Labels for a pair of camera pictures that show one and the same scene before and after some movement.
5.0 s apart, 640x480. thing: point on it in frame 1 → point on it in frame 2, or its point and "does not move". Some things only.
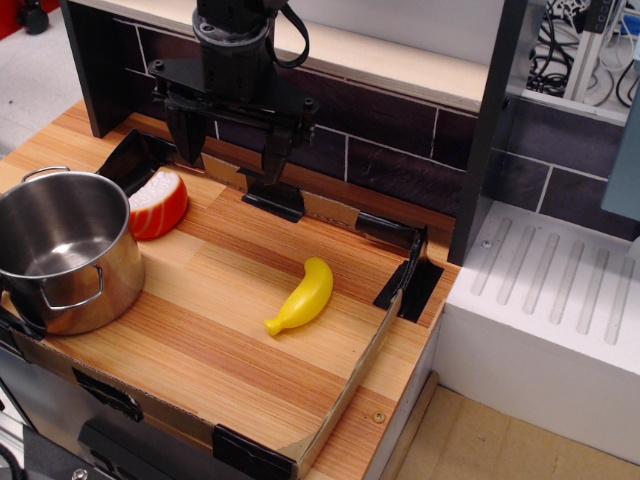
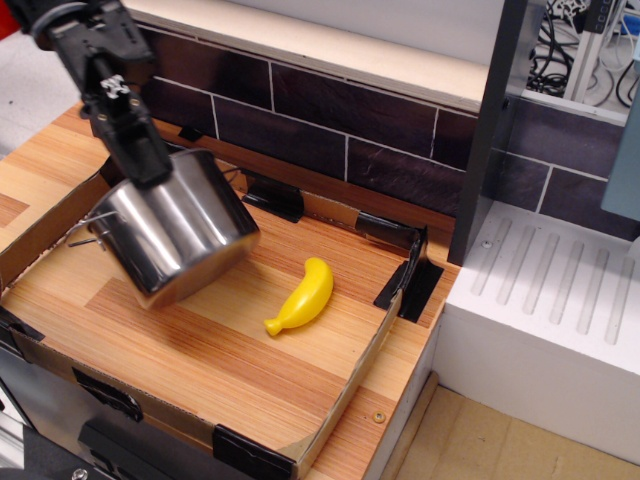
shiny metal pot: (68, 249) → (174, 235)
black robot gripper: (240, 82) → (102, 44)
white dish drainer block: (543, 321) does not move
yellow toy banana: (308, 301) does not move
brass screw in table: (379, 416) does not move
